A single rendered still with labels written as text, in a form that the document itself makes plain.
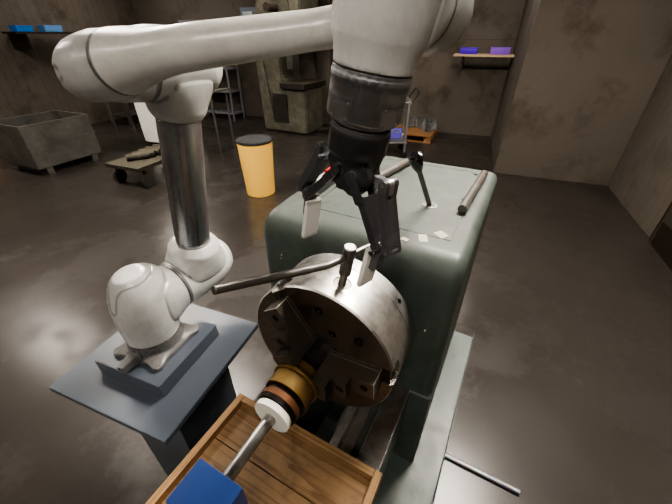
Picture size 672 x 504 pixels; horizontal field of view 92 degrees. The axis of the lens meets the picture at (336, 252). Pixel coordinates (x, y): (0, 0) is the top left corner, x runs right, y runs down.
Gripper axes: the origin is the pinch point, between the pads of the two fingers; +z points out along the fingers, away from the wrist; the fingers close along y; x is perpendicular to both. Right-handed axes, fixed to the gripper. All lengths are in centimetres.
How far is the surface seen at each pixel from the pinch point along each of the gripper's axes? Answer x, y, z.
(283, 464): -13.2, 9.1, 43.8
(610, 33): 465, -93, -44
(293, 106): 355, -494, 144
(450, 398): 51, 21, 73
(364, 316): 2.4, 7.1, 10.2
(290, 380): -10.6, 5.0, 20.3
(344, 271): 2.5, 0.5, 5.0
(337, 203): 22.3, -22.7, 9.4
